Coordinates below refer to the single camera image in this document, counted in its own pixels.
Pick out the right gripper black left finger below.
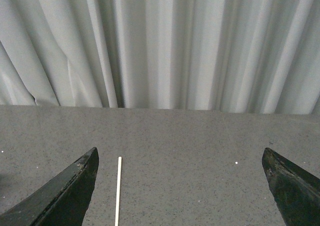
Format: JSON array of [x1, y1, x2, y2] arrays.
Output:
[[0, 147, 99, 225]]

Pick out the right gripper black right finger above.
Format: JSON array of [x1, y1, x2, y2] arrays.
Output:
[[261, 147, 320, 225]]

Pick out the white chopstick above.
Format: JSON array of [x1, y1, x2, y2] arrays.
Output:
[[114, 156, 122, 226]]

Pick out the grey curtain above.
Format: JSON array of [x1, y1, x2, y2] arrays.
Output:
[[0, 0, 320, 114]]

